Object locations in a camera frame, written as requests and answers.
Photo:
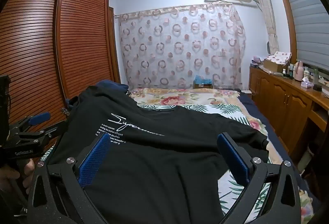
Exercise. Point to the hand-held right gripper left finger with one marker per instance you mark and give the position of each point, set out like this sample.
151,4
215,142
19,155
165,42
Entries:
94,159

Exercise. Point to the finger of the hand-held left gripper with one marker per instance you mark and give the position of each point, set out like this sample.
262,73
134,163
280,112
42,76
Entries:
38,118
48,134

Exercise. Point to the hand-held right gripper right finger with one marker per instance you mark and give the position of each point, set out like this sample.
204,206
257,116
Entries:
232,159

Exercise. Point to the black t-shirt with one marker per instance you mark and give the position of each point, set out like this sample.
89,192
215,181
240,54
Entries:
154,162

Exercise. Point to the person's left hand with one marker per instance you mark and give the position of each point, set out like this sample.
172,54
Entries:
27,170

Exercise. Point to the leaf print blanket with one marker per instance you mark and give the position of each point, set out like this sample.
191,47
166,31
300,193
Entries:
226,111

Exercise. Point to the navy bed sheet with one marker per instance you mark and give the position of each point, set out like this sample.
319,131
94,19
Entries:
259,116

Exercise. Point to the flat black device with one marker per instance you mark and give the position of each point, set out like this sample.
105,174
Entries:
235,89

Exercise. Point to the white power adapter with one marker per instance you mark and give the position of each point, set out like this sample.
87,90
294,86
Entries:
246,91

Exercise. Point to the wooden louvred wardrobe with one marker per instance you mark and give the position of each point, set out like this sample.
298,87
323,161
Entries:
33,46

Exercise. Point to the wooden sideboard cabinet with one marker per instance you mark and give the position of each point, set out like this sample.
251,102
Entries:
277,100

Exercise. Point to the navy blue garment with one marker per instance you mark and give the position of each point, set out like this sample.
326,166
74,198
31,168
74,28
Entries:
113,84

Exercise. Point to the floral blanket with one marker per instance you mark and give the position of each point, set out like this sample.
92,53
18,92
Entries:
174,98

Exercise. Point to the box with blue contents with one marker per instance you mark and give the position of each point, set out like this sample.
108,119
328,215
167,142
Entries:
203,80

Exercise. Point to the cardboard box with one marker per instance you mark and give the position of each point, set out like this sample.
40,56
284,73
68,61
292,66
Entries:
272,66

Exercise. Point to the pink pouch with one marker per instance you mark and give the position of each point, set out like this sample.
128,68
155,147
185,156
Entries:
256,60

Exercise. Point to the row of toiletry bottles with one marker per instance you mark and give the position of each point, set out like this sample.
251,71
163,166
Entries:
289,71

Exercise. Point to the pink tissue box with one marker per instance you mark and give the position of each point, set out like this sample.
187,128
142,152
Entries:
305,83

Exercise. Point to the pink thermos jug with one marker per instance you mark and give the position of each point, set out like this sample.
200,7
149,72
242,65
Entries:
298,72

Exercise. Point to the small black box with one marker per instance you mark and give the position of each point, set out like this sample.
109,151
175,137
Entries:
317,88

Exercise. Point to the green bottle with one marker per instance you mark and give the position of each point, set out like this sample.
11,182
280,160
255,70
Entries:
315,76

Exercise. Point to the sheer circle print curtain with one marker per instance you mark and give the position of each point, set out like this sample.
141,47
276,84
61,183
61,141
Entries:
180,46

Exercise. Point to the beige tied window curtain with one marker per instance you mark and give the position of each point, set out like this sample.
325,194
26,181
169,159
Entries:
267,16

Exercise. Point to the grey window blind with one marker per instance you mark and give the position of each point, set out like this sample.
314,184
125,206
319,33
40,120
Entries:
308,21

